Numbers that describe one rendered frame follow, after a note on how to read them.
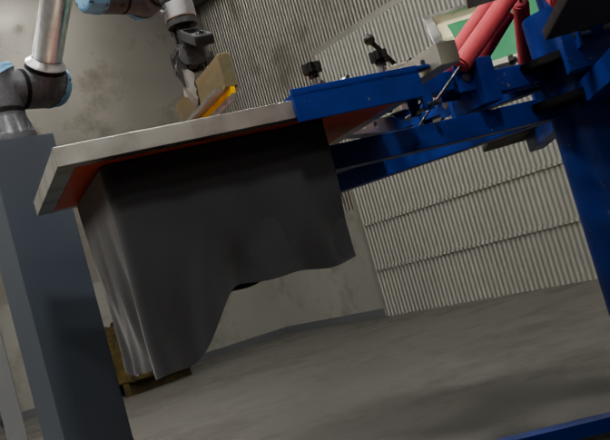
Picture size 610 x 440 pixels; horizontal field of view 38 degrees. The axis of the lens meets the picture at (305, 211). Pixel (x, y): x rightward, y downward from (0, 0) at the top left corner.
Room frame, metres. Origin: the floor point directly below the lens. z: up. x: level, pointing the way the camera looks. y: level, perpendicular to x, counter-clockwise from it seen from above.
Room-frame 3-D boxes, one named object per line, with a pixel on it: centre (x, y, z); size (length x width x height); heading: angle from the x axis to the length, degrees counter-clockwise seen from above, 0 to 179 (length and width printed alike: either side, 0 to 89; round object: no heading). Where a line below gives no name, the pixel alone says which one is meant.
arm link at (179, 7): (2.03, 0.16, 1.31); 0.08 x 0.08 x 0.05
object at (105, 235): (1.90, 0.43, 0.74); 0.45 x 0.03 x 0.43; 22
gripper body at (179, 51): (2.04, 0.16, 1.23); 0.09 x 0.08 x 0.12; 22
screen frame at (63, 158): (2.01, 0.16, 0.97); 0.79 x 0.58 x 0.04; 112
